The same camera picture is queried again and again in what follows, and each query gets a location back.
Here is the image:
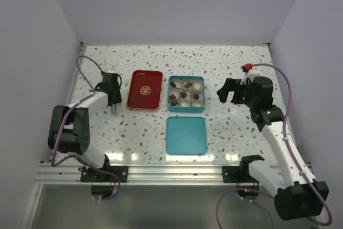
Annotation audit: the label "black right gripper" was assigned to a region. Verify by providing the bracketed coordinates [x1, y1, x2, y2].
[217, 78, 258, 109]

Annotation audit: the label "metal tongs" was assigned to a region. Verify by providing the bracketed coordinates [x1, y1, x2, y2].
[111, 103, 120, 115]

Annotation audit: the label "white square chocolate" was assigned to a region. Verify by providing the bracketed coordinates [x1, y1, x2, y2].
[194, 84, 201, 90]

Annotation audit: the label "milk chocolate rectangular piece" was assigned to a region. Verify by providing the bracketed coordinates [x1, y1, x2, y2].
[184, 82, 192, 88]

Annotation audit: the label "teal tin box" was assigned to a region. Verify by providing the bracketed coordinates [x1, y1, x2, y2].
[167, 76, 205, 113]

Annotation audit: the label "dark square ridged chocolate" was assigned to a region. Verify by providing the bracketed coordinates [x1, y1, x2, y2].
[180, 91, 187, 98]

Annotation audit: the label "dark round chocolate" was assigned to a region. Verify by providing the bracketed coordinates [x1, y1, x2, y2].
[169, 94, 176, 100]

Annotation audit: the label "teal tin lid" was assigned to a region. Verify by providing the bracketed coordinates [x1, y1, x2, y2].
[166, 116, 207, 156]

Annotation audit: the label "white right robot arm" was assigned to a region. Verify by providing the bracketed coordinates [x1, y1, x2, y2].
[217, 76, 329, 220]

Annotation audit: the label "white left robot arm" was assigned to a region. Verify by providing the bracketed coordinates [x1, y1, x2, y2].
[48, 70, 122, 182]

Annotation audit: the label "red lacquer tray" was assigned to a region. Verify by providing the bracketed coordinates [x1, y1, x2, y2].
[126, 70, 163, 110]

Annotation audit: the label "white paper cup liners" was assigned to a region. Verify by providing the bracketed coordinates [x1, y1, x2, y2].
[168, 77, 205, 109]

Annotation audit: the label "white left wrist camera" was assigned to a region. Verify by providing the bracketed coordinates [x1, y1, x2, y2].
[104, 69, 115, 73]

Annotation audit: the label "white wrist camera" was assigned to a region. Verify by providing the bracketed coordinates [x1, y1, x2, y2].
[104, 69, 115, 73]
[241, 63, 261, 85]

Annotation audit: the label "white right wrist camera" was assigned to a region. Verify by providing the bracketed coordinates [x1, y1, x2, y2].
[241, 63, 261, 85]

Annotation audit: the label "aluminium table frame rail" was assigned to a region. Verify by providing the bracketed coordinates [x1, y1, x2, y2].
[64, 41, 88, 106]

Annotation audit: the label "front aluminium mounting rail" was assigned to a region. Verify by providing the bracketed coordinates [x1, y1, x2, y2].
[37, 161, 314, 187]

